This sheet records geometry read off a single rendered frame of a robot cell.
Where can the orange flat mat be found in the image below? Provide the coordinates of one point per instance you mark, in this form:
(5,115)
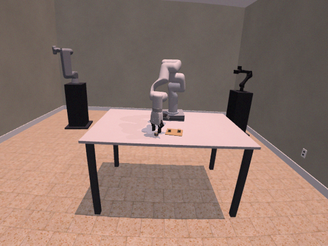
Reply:
(174,132)

